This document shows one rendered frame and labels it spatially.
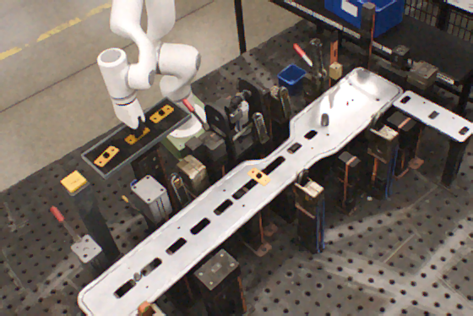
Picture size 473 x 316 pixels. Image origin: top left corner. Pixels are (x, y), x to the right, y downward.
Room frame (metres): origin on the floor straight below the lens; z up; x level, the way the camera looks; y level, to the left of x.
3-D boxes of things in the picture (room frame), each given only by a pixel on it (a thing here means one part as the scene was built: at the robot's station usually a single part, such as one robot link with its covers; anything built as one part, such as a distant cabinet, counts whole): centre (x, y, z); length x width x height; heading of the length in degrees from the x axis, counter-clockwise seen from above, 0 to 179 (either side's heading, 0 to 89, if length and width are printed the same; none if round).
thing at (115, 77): (1.38, 0.30, 1.44); 0.09 x 0.08 x 0.13; 69
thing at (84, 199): (1.22, 0.51, 0.92); 0.08 x 0.08 x 0.44; 37
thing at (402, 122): (1.42, -0.63, 0.84); 0.11 x 0.10 x 0.28; 37
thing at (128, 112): (1.38, 0.30, 1.29); 0.10 x 0.07 x 0.11; 40
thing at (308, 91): (1.66, -0.36, 0.88); 0.07 x 0.06 x 0.35; 37
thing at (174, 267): (1.23, -0.07, 1.00); 1.38 x 0.22 x 0.02; 127
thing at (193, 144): (1.36, 0.12, 0.90); 0.05 x 0.05 x 0.40; 37
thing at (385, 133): (1.32, -0.53, 0.87); 0.12 x 0.09 x 0.35; 37
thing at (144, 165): (1.38, 0.30, 0.92); 0.10 x 0.08 x 0.45; 127
